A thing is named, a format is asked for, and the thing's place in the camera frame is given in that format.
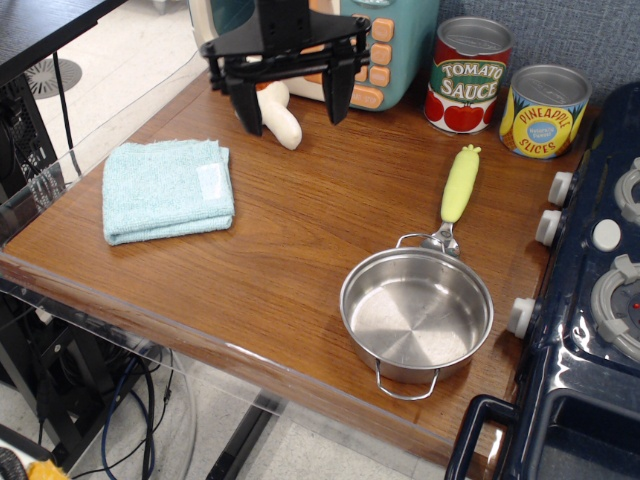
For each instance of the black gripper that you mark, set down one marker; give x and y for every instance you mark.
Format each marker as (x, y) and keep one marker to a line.
(287, 39)

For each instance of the stainless steel pot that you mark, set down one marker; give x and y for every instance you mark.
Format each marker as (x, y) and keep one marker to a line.
(415, 315)

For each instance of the yellow object at corner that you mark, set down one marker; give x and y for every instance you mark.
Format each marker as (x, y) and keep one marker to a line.
(45, 470)

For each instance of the plush mushroom toy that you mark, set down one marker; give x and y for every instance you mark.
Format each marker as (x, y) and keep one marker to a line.
(273, 98)

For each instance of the toy microwave teal cream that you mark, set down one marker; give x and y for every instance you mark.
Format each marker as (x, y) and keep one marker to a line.
(400, 40)

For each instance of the light blue folded towel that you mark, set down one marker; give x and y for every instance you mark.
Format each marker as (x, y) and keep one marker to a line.
(166, 189)

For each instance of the tomato sauce can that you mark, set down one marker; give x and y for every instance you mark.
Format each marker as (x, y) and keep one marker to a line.
(469, 64)

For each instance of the pineapple slices can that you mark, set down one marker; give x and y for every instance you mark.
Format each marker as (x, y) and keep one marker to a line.
(544, 109)

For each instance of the black side desk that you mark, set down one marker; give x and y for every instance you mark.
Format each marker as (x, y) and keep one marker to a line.
(33, 30)

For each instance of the dark blue toy stove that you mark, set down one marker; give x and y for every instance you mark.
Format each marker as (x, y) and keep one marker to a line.
(576, 411)

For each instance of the spoon with yellow handle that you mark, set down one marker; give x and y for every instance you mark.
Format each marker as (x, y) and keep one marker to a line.
(456, 195)

